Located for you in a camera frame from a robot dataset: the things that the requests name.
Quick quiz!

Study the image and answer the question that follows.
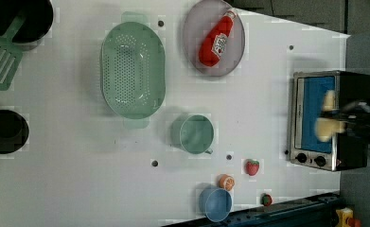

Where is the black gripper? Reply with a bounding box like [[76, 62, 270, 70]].
[[340, 101, 370, 145]]

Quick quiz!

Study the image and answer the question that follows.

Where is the peeled plush banana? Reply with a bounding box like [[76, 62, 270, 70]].
[[314, 90, 346, 142]]

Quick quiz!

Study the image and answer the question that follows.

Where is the black toaster oven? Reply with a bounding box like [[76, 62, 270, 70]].
[[290, 71, 370, 171]]

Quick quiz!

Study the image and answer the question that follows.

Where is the yellow clamp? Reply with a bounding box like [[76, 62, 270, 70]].
[[336, 208, 361, 227]]

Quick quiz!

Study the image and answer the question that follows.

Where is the small red strawberry toy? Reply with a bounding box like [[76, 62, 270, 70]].
[[261, 193, 273, 206]]

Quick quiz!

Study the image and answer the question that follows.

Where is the orange slice toy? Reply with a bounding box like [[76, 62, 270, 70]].
[[218, 174, 236, 191]]

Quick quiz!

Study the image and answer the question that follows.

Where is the red plush ketchup bottle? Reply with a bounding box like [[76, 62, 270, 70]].
[[199, 8, 237, 67]]

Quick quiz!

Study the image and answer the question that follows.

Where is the green mug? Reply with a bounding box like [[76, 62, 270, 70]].
[[170, 114, 215, 155]]

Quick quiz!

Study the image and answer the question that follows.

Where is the blue cup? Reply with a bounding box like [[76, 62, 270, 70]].
[[199, 185, 232, 222]]

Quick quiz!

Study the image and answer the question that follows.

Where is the grey oval plate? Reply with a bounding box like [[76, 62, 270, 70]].
[[183, 0, 245, 77]]

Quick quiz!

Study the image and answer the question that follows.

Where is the green perforated colander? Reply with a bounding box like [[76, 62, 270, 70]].
[[99, 11, 166, 129]]

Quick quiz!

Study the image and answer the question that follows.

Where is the black cylinder holder lower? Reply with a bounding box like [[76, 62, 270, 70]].
[[0, 110, 29, 154]]

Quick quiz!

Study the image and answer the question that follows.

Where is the black cylinder holder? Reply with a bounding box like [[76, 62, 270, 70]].
[[0, 110, 29, 154], [0, 0, 54, 44]]

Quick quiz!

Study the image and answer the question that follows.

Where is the green slotted spatula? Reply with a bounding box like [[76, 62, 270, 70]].
[[0, 15, 25, 91]]

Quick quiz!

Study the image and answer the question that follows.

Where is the black cylinder holder upper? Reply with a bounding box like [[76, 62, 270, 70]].
[[0, 0, 54, 44]]

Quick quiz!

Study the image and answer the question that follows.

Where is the dark blue table rail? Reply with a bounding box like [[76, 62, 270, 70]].
[[164, 193, 345, 227]]

